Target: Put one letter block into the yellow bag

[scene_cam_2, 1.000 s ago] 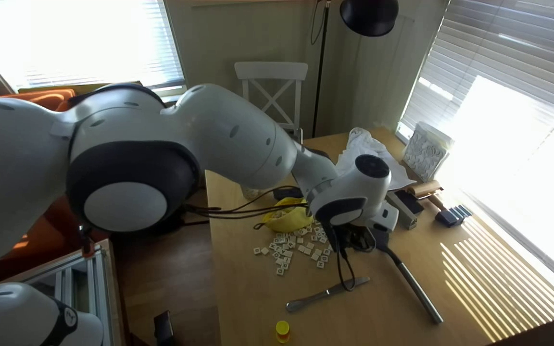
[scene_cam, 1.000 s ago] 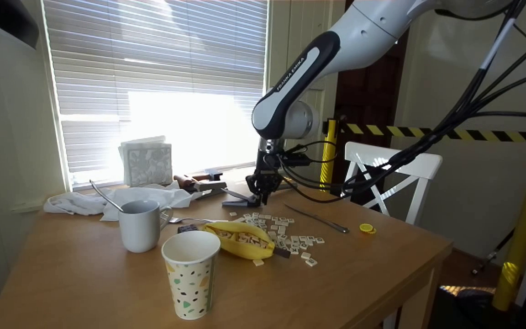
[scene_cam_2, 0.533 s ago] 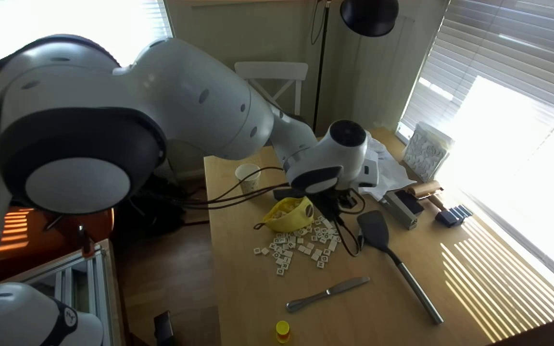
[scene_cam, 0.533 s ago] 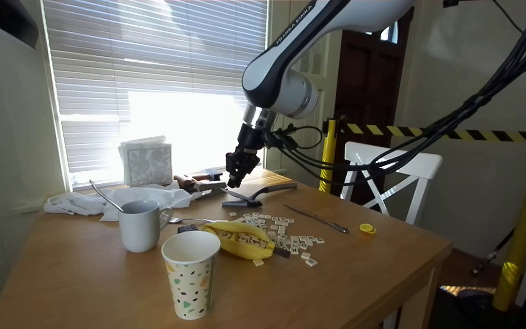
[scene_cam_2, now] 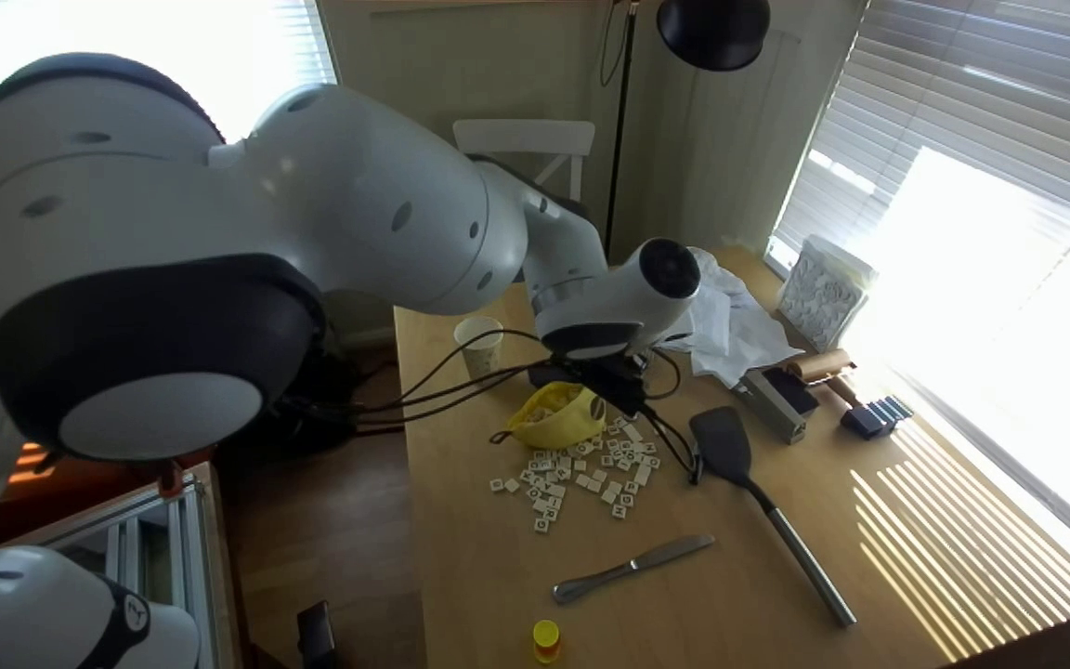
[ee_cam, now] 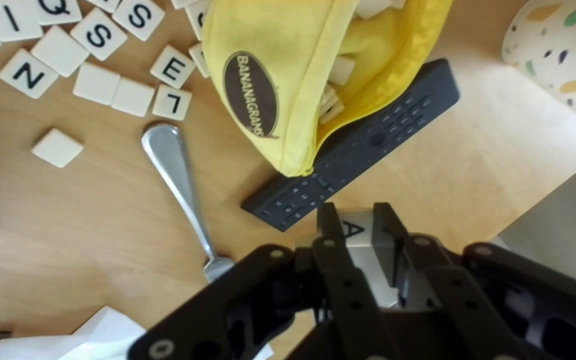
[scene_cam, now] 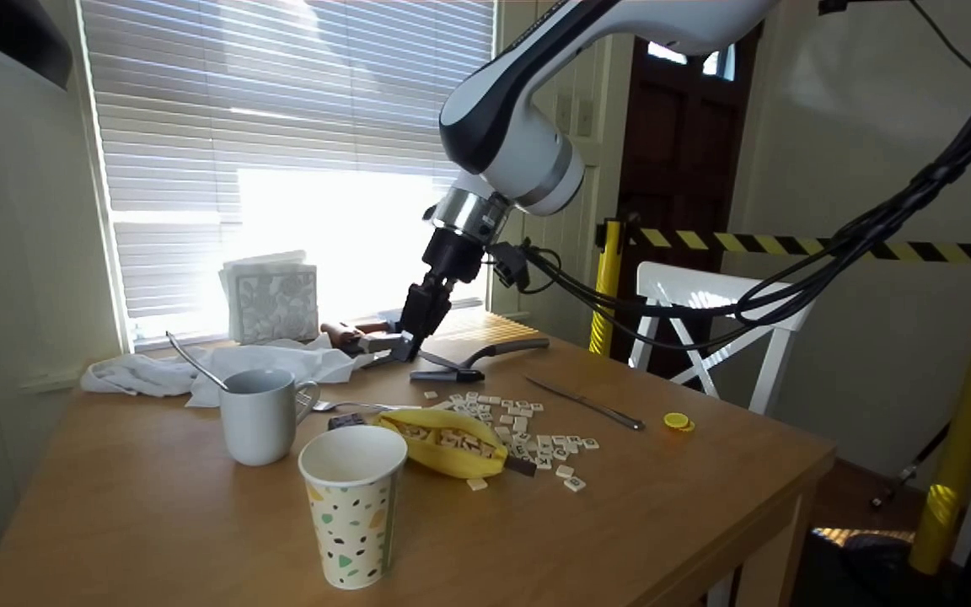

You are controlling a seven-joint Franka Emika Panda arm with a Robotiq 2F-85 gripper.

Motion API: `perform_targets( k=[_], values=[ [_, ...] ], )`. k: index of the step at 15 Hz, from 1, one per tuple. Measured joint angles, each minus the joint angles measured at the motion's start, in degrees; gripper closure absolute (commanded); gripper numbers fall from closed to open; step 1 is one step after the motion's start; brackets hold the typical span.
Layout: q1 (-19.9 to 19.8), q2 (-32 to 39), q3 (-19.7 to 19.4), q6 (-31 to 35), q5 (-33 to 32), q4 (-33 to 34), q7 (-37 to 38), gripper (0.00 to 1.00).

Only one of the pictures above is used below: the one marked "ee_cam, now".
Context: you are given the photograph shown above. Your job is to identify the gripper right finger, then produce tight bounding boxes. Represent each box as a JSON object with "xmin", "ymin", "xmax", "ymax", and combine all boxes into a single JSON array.
[{"xmin": 372, "ymin": 202, "xmax": 576, "ymax": 360}]

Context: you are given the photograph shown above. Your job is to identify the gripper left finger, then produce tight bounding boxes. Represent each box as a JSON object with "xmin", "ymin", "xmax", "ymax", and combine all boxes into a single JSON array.
[{"xmin": 127, "ymin": 202, "xmax": 401, "ymax": 360}]

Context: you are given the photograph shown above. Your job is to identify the white letter tile A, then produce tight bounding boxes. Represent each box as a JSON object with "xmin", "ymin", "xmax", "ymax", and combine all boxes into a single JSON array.
[{"xmin": 339, "ymin": 210, "xmax": 400, "ymax": 308}]

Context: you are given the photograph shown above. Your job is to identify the white letter tile L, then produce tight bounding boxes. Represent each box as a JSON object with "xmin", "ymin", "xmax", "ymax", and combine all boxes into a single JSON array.
[{"xmin": 151, "ymin": 83, "xmax": 193, "ymax": 122}]

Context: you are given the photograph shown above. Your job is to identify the white letter tile E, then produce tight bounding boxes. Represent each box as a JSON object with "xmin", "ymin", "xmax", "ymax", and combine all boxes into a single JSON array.
[{"xmin": 149, "ymin": 44, "xmax": 197, "ymax": 90}]

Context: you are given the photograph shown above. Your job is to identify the heap of white letter tiles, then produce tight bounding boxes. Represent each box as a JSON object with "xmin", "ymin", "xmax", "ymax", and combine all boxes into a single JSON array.
[{"xmin": 317, "ymin": 0, "xmax": 407, "ymax": 126}]

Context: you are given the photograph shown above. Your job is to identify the yellow fabric bag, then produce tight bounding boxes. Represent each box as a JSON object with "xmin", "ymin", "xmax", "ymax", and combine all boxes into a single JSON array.
[{"xmin": 201, "ymin": 0, "xmax": 454, "ymax": 178}]

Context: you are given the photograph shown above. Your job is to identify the white letter tile S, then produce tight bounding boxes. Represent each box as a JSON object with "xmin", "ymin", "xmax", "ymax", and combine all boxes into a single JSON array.
[
  {"xmin": 70, "ymin": 7, "xmax": 128, "ymax": 62},
  {"xmin": 112, "ymin": 0, "xmax": 166, "ymax": 42}
]

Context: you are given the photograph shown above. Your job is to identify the white letter tile N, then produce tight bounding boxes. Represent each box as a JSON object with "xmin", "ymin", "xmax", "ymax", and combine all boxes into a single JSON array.
[{"xmin": 0, "ymin": 48, "xmax": 60, "ymax": 100}]

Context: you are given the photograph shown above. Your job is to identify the white letter tile Q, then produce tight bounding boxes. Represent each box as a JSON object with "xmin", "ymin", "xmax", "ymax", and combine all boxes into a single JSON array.
[{"xmin": 33, "ymin": 0, "xmax": 83, "ymax": 26}]

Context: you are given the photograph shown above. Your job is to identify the white letter tile I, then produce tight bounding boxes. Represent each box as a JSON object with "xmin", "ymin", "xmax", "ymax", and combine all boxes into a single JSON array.
[{"xmin": 0, "ymin": 0, "xmax": 44, "ymax": 42}]

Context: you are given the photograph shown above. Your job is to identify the white box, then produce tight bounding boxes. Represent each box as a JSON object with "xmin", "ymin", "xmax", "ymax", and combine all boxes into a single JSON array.
[{"xmin": 492, "ymin": 149, "xmax": 576, "ymax": 295}]

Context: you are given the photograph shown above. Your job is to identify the white paper napkin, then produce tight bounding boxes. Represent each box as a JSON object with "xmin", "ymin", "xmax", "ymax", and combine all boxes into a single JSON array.
[{"xmin": 0, "ymin": 305, "xmax": 275, "ymax": 360}]

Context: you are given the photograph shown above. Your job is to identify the black remote control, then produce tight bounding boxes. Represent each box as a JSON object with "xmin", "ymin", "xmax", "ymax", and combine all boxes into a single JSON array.
[{"xmin": 241, "ymin": 58, "xmax": 462, "ymax": 233}]

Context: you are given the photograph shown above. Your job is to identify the blank white tile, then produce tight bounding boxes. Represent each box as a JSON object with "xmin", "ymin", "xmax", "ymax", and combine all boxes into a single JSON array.
[
  {"xmin": 31, "ymin": 128, "xmax": 84, "ymax": 169},
  {"xmin": 30, "ymin": 24, "xmax": 91, "ymax": 78},
  {"xmin": 111, "ymin": 77, "xmax": 156, "ymax": 118},
  {"xmin": 72, "ymin": 61, "xmax": 122, "ymax": 106}
]

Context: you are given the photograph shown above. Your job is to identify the speckled white bowl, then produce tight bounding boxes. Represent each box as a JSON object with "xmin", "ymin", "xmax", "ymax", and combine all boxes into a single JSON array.
[{"xmin": 501, "ymin": 0, "xmax": 576, "ymax": 134}]

